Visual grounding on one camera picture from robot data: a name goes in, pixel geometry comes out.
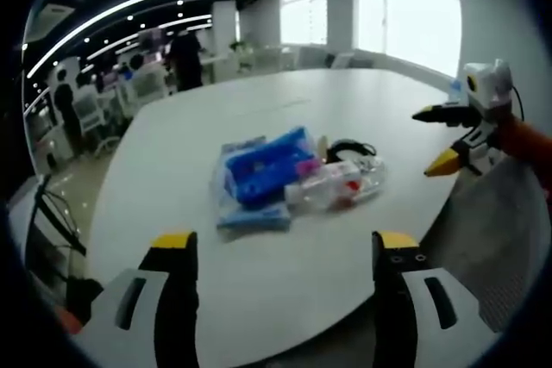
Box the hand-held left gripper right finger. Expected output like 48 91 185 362
371 230 504 368

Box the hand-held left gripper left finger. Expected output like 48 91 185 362
78 230 200 368

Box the black cable item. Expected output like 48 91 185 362
326 139 378 163

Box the clear plastic bag item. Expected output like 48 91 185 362
283 156 388 213

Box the blue plastic packet item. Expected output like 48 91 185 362
210 134 292 232

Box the pink small item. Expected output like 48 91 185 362
295 158 323 178

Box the blue pencil case item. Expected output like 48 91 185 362
224 125 321 208

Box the white tabletop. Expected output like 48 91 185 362
85 67 472 368

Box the clear water bottle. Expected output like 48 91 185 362
448 78 467 104

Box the grey mesh chair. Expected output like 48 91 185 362
442 155 549 335

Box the large bright window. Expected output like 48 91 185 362
279 0 463 78

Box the black metal stand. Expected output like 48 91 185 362
24 173 88 283

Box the white office chair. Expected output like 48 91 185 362
75 92 126 157

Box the potted green plant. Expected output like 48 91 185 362
229 38 256 72

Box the long ceiling light strip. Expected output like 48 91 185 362
26 0 280 80

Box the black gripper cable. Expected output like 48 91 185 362
510 83 526 122

